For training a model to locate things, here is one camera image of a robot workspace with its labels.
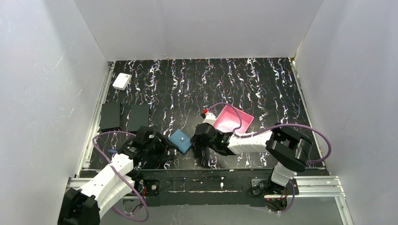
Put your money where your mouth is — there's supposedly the blue card holder wallet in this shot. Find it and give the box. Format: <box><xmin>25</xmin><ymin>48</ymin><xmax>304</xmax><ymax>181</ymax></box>
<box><xmin>169</xmin><ymin>129</ymin><xmax>193</xmax><ymax>154</ymax></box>

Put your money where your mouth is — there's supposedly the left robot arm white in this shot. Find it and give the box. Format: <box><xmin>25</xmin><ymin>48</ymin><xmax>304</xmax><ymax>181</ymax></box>
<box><xmin>57</xmin><ymin>126</ymin><xmax>186</xmax><ymax>225</ymax></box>

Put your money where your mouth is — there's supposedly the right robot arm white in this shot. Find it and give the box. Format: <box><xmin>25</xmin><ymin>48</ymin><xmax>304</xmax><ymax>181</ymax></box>
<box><xmin>191</xmin><ymin>123</ymin><xmax>313</xmax><ymax>188</ymax></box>

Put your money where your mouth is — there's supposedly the pink plastic box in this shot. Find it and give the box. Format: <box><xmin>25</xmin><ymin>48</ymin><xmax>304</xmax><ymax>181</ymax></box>
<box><xmin>214</xmin><ymin>105</ymin><xmax>254</xmax><ymax>134</ymax></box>

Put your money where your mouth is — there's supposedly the black box near left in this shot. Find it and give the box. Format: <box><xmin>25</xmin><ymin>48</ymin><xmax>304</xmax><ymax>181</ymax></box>
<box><xmin>127</xmin><ymin>104</ymin><xmax>150</xmax><ymax>133</ymax></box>

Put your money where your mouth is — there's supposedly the black box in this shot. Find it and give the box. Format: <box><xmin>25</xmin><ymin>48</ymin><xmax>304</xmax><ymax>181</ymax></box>
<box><xmin>99</xmin><ymin>102</ymin><xmax>121</xmax><ymax>132</ymax></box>
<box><xmin>127</xmin><ymin>104</ymin><xmax>150</xmax><ymax>133</ymax></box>

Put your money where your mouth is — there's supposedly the black box far left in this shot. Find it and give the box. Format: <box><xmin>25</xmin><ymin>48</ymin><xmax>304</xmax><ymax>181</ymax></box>
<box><xmin>99</xmin><ymin>102</ymin><xmax>121</xmax><ymax>132</ymax></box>

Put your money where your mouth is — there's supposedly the white small device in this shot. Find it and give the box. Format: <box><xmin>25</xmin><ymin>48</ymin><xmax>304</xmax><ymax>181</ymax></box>
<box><xmin>112</xmin><ymin>73</ymin><xmax>132</xmax><ymax>90</ymax></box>

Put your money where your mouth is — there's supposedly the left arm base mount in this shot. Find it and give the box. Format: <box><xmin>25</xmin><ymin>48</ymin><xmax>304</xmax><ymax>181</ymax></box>
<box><xmin>122</xmin><ymin>180</ymin><xmax>160</xmax><ymax>213</ymax></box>

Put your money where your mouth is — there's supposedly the aluminium frame rail left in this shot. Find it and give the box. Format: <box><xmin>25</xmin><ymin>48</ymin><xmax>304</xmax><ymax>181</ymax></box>
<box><xmin>74</xmin><ymin>61</ymin><xmax>115</xmax><ymax>178</ymax></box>

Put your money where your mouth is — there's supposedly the aluminium frame rail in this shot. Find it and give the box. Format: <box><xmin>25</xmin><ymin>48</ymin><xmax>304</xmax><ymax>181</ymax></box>
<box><xmin>74</xmin><ymin>61</ymin><xmax>115</xmax><ymax>178</ymax></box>
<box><xmin>66</xmin><ymin>176</ymin><xmax>355</xmax><ymax>225</ymax></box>

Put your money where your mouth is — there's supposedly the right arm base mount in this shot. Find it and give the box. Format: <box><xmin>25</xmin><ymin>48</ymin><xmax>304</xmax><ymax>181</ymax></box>
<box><xmin>247</xmin><ymin>179</ymin><xmax>299</xmax><ymax>214</ymax></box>

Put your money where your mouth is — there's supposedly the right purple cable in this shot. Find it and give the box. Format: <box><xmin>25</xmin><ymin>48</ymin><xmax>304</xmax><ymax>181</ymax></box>
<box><xmin>207</xmin><ymin>102</ymin><xmax>332</xmax><ymax>213</ymax></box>

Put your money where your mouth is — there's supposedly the aluminium frame rail front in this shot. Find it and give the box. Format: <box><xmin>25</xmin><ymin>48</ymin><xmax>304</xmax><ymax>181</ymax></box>
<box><xmin>66</xmin><ymin>176</ymin><xmax>355</xmax><ymax>225</ymax></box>

